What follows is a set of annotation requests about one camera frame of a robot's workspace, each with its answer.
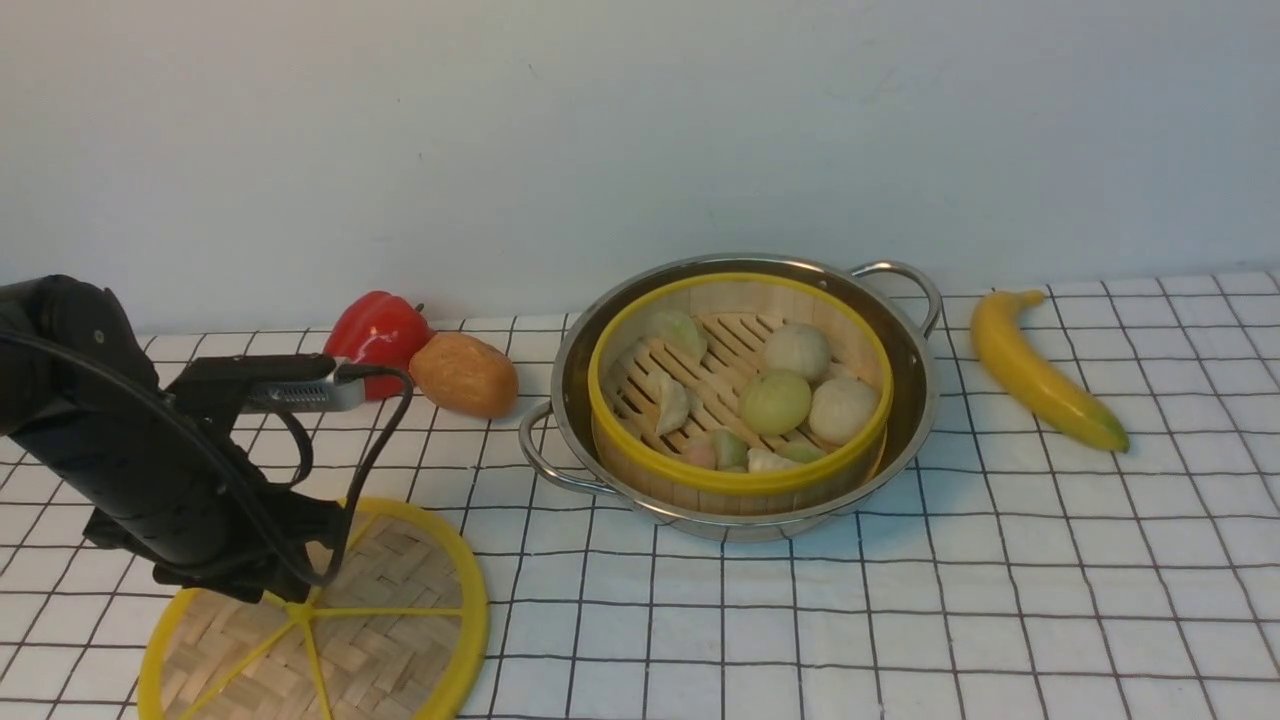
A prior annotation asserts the red bell pepper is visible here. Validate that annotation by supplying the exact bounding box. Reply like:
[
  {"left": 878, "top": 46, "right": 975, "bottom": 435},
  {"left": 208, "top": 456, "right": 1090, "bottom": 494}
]
[{"left": 323, "top": 291, "right": 436, "bottom": 372}]

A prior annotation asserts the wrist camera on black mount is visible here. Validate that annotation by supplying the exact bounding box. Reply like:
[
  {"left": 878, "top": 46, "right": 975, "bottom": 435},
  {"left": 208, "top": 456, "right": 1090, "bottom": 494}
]
[{"left": 166, "top": 354, "right": 366, "bottom": 429}]

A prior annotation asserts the white folded dumpling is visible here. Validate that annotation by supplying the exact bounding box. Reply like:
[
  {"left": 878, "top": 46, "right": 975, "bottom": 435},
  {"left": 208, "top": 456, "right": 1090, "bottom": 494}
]
[{"left": 655, "top": 375, "right": 692, "bottom": 436}]

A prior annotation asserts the woven bamboo steamer lid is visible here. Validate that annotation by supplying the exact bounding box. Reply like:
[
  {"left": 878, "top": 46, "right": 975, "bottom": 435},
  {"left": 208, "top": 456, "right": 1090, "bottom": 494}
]
[{"left": 137, "top": 498, "right": 489, "bottom": 719}]

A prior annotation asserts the yellow banana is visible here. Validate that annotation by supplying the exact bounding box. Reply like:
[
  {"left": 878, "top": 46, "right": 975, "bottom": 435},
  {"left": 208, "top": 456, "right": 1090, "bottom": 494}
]
[{"left": 970, "top": 290, "right": 1130, "bottom": 454}]

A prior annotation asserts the bamboo steamer basket yellow rim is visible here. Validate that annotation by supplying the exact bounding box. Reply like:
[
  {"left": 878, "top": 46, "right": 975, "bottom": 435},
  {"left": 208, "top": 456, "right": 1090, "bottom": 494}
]
[{"left": 588, "top": 272, "right": 895, "bottom": 516}]

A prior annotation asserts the black camera cable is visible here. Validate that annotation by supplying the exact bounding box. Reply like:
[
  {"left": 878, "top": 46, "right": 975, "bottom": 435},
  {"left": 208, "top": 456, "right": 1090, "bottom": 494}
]
[{"left": 0, "top": 331, "right": 415, "bottom": 589}]

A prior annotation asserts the green round bun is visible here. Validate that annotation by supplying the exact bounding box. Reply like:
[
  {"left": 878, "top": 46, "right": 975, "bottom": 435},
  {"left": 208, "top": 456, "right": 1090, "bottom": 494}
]
[{"left": 737, "top": 370, "right": 812, "bottom": 436}]

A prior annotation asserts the brown potato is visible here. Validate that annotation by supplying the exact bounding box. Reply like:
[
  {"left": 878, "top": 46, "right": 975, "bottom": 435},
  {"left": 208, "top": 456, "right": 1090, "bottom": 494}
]
[{"left": 408, "top": 332, "right": 518, "bottom": 420}]

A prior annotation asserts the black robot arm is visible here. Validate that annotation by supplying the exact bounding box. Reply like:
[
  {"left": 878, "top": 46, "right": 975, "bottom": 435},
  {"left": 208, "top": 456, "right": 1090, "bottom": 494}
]
[{"left": 1, "top": 275, "right": 355, "bottom": 603}]

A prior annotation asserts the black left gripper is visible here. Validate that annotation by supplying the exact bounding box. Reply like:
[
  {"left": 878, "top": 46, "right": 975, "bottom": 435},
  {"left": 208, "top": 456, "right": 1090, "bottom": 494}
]
[{"left": 83, "top": 477, "right": 351, "bottom": 603}]

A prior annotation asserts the pale green dumpling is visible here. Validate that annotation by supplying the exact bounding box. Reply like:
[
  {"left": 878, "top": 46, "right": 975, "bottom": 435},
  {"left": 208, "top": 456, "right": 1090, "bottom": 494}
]
[{"left": 648, "top": 310, "right": 709, "bottom": 364}]

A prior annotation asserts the white round bun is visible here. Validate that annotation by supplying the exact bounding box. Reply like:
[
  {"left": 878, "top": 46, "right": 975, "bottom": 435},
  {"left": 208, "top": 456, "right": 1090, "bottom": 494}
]
[{"left": 762, "top": 323, "right": 832, "bottom": 383}]

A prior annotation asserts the stainless steel pot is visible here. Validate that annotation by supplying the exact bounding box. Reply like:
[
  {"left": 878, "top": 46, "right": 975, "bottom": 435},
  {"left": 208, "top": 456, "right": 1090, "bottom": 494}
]
[{"left": 518, "top": 254, "right": 942, "bottom": 542}]

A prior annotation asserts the beige round bun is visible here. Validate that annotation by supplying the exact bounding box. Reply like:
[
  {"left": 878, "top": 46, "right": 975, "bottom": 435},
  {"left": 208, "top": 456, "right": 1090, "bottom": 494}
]
[{"left": 808, "top": 377, "right": 881, "bottom": 445}]

